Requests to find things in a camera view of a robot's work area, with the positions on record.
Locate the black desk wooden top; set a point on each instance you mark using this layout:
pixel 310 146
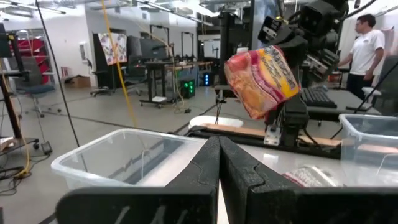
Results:
pixel 158 67

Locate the cardboard box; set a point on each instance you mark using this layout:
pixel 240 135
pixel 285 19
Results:
pixel 77 81

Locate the maroon Maruchan noodle pack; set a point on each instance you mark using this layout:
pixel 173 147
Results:
pixel 308 177

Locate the orange-red Maruchan noodle pack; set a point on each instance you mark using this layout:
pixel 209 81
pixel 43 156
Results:
pixel 261 84

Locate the computer tower blue lights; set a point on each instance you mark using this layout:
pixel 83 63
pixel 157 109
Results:
pixel 207 79

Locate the floral cloth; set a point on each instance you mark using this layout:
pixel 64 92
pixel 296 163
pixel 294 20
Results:
pixel 112 48

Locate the person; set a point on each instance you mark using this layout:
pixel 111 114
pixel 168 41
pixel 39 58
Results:
pixel 367 49

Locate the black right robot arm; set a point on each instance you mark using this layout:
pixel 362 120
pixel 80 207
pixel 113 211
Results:
pixel 320 18

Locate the blue-grey office chair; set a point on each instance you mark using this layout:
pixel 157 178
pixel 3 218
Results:
pixel 35 88

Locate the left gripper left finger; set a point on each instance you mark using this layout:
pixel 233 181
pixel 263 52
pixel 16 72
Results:
pixel 186 202

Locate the red shelving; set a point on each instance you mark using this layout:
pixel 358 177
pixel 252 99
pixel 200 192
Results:
pixel 31 46

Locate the tall black equipment rack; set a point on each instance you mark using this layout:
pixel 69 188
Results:
pixel 236 37

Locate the black keyboard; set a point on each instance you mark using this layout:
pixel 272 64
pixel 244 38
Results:
pixel 317 97

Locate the clear plastic bin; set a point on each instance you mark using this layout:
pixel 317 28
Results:
pixel 367 146
pixel 102 168

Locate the wooden table board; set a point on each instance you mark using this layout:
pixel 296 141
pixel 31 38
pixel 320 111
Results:
pixel 236 129

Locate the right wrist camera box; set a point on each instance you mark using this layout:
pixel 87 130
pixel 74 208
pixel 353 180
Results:
pixel 269 29

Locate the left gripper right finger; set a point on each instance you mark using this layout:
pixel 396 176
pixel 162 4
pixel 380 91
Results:
pixel 280 205

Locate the grey chair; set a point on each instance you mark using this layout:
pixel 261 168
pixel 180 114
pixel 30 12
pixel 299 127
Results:
pixel 390 81

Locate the black rolling stand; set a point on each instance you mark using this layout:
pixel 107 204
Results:
pixel 11 109

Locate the computer tower green lights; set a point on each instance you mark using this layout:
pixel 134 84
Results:
pixel 187 88

